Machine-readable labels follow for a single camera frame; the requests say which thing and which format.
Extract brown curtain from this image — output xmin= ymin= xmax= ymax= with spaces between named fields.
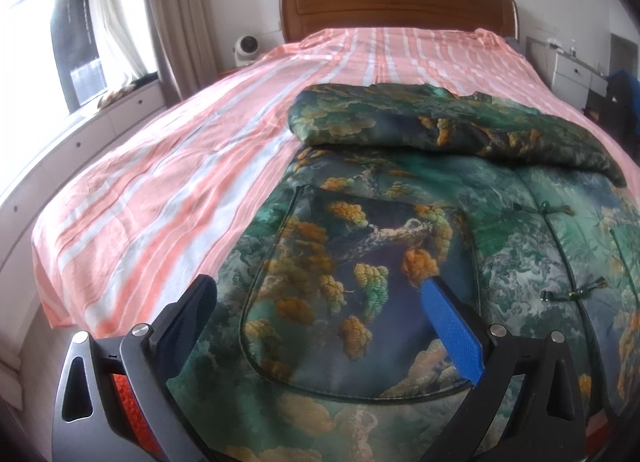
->
xmin=139 ymin=0 xmax=221 ymax=105

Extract green printed padded jacket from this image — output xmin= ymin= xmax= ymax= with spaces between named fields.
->
xmin=165 ymin=82 xmax=640 ymax=462

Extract patterned seat cushion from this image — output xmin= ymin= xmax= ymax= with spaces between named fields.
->
xmin=97 ymin=84 xmax=138 ymax=110

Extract white round fan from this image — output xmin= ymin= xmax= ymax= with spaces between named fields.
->
xmin=234 ymin=35 xmax=258 ymax=67

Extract white window seat cabinet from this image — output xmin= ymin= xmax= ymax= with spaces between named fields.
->
xmin=0 ymin=71 xmax=168 ymax=268

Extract dark jacket on chair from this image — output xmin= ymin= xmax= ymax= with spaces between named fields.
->
xmin=585 ymin=74 xmax=640 ymax=143

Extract pink striped bed blanket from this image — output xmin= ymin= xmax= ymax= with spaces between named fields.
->
xmin=31 ymin=27 xmax=640 ymax=338

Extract white sheer curtain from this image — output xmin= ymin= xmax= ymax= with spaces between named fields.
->
xmin=87 ymin=0 xmax=146 ymax=85

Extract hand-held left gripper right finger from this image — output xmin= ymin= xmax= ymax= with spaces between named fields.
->
xmin=420 ymin=276 xmax=587 ymax=462

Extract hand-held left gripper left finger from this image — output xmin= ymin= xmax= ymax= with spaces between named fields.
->
xmin=51 ymin=273 xmax=218 ymax=462

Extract window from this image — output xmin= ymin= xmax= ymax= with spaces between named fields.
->
xmin=0 ymin=0 xmax=108 ymax=118

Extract blue garment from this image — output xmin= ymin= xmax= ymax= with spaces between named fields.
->
xmin=607 ymin=69 xmax=640 ymax=108

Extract white dresser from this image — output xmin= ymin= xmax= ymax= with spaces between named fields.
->
xmin=552 ymin=49 xmax=608 ymax=110

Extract wooden headboard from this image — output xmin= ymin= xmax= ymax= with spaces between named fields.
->
xmin=279 ymin=0 xmax=520 ymax=45

